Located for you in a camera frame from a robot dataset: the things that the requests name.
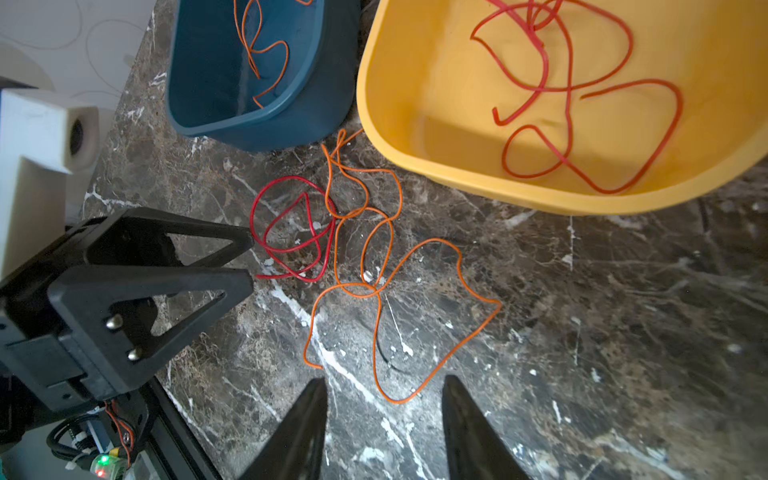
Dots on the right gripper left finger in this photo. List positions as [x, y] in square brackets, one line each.
[295, 449]

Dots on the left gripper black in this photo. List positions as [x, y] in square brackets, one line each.
[36, 348]

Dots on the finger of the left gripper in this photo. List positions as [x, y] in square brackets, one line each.
[142, 237]

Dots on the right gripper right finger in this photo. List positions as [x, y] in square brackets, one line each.
[473, 449]

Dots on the teal plastic bin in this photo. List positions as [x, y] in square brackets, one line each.
[262, 75]

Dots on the middle yellow plastic bin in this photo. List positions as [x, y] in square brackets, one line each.
[614, 107]

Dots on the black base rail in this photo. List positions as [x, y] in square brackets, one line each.
[171, 445]

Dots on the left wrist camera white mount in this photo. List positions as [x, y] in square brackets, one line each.
[46, 137]

